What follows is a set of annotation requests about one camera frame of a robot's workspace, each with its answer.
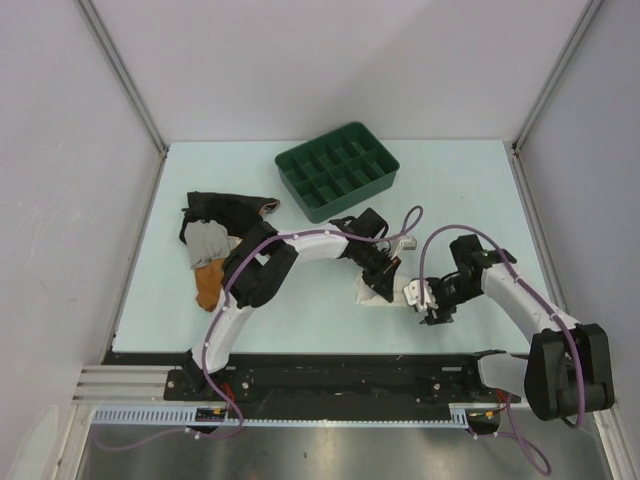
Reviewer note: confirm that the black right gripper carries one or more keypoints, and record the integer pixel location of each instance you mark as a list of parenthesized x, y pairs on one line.
[(443, 313)]

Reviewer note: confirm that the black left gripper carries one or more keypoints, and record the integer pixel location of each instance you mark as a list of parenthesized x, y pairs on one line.
[(382, 279)]

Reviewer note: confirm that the white underwear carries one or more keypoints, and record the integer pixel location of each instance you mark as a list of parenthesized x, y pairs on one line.
[(365, 296)]

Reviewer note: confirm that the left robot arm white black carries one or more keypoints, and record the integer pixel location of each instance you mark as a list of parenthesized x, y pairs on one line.
[(257, 268)]

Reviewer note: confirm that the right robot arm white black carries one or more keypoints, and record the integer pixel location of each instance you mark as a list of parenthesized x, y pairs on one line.
[(567, 372)]

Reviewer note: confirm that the black underwear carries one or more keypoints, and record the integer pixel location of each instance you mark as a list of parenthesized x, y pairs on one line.
[(238, 214)]

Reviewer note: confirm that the orange brown underwear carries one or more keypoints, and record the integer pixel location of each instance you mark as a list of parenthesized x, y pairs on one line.
[(209, 284)]

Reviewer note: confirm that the grey underwear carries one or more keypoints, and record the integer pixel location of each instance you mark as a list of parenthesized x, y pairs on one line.
[(206, 242)]

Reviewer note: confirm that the green compartment tray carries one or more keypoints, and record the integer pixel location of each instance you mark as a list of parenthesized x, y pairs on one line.
[(336, 171)]

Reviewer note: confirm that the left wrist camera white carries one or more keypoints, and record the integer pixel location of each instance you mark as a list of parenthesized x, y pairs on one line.
[(401, 244)]

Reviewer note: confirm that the white cable duct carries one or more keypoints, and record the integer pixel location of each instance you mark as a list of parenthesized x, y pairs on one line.
[(207, 416)]

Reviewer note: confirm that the front aluminium rail left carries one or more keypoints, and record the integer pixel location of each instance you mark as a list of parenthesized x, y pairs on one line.
[(129, 385)]

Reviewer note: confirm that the right aluminium corner post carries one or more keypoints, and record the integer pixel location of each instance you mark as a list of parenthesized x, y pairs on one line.
[(559, 70)]

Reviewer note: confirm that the aluminium corner post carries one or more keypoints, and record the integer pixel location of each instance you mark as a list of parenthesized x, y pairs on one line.
[(559, 70), (108, 47)]

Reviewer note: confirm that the left aluminium corner post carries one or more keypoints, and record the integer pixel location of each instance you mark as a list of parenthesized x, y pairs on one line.
[(108, 47)]

